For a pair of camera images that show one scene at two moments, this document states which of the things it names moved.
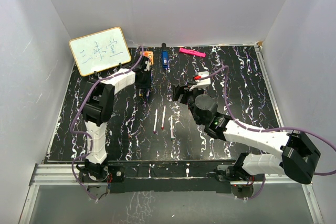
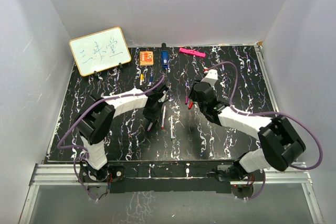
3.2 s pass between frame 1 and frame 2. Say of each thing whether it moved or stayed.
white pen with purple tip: moved
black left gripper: moved
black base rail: stayed
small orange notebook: stayed
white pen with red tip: stayed
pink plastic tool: stayed
